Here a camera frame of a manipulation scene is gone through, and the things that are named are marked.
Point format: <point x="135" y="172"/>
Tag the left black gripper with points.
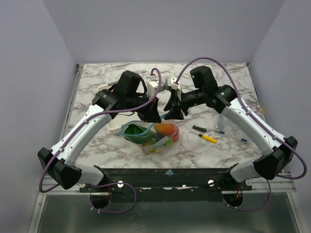
<point x="151" y="115"/>

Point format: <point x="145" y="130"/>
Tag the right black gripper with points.
<point x="177" y="102"/>

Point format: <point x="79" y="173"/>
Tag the orange red toy mango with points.
<point x="166" y="129"/>

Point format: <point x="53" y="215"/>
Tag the clear zip top bag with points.
<point x="151" y="144"/>

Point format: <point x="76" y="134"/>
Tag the green toy leaf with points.
<point x="169" y="143"/>
<point x="138" y="134"/>

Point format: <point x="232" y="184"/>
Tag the yellow toy starfruit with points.
<point x="154" y="150"/>

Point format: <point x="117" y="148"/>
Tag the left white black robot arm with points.
<point x="130" y="94"/>

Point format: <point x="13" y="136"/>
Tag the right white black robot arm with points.
<point x="275" y="148"/>

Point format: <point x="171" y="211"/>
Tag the black comb strip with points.
<point x="200" y="129"/>

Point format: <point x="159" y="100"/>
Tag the white plastic basket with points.
<point x="116" y="124"/>

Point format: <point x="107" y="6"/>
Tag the yellow black utility knife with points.
<point x="208" y="138"/>

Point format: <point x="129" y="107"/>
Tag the clear plastic screw box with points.
<point x="230" y="129"/>

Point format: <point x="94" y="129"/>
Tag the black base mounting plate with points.
<point x="165" y="185"/>

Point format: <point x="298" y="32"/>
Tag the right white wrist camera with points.
<point x="171" y="84"/>

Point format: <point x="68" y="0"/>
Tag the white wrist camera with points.
<point x="153" y="84"/>
<point x="171" y="84"/>

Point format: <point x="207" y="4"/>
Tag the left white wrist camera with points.
<point x="153" y="84"/>

